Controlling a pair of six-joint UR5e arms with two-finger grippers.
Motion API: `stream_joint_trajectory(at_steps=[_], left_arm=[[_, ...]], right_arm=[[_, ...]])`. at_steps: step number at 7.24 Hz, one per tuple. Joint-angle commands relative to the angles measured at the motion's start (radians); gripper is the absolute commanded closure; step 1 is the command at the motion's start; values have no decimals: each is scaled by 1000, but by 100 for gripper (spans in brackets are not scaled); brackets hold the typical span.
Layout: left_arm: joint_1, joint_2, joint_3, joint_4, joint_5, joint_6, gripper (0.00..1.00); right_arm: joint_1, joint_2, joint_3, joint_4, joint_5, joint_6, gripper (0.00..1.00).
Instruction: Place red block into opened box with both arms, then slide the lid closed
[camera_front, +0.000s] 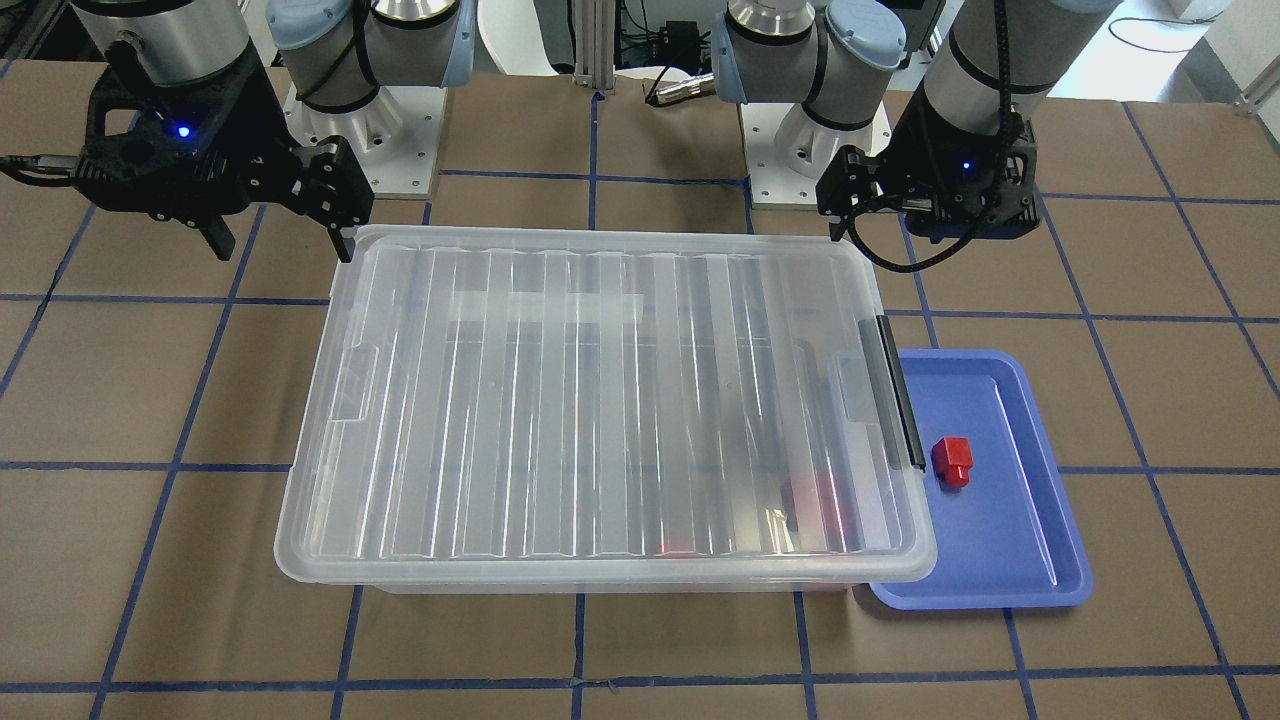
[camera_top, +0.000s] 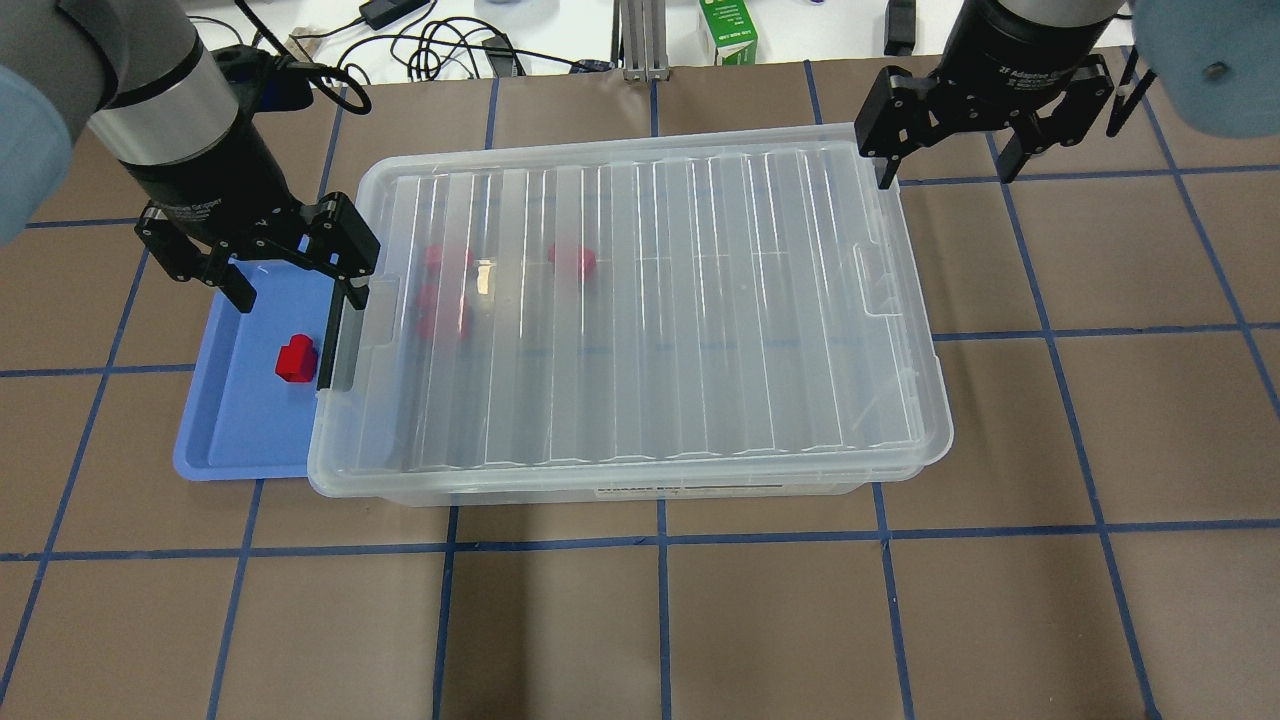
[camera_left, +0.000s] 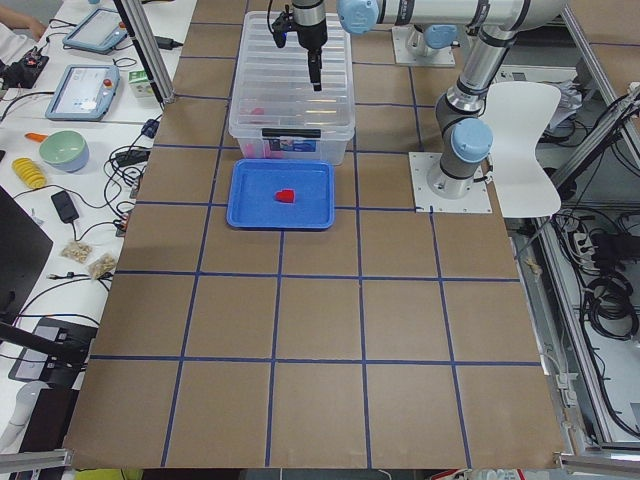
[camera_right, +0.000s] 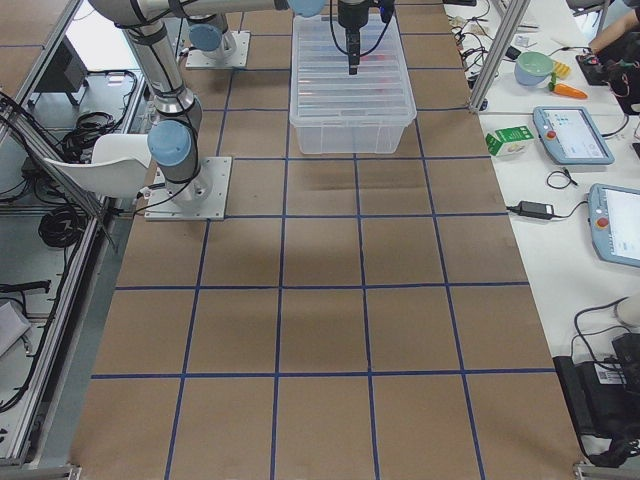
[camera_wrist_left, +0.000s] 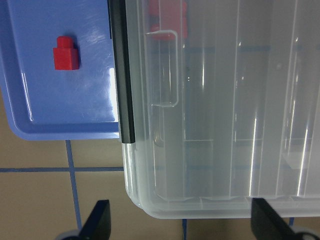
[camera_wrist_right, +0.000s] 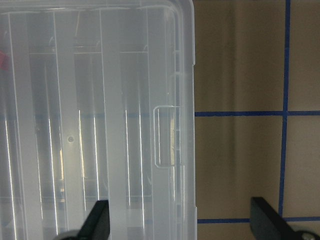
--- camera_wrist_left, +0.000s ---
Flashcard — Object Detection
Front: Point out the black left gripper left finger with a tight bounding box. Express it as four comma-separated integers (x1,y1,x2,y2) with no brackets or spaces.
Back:
78,200,111,240

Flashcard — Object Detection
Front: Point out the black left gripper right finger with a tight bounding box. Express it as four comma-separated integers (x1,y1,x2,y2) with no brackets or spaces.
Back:
250,198,298,240

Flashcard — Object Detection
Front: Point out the clear plastic box lid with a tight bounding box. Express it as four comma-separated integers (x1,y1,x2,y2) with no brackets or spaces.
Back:
124,0,320,220

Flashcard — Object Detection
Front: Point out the red block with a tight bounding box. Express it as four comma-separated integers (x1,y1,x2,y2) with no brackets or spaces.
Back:
150,17,188,41
148,0,188,17
53,36,80,71

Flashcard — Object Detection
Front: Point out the clear plastic storage box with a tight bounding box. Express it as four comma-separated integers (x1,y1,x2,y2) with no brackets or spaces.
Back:
121,0,320,221

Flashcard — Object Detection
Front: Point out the blue plastic tray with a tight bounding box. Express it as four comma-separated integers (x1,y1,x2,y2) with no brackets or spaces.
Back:
0,0,119,141

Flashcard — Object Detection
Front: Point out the black box latch handle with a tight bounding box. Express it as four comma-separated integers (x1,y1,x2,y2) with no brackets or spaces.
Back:
108,0,136,144

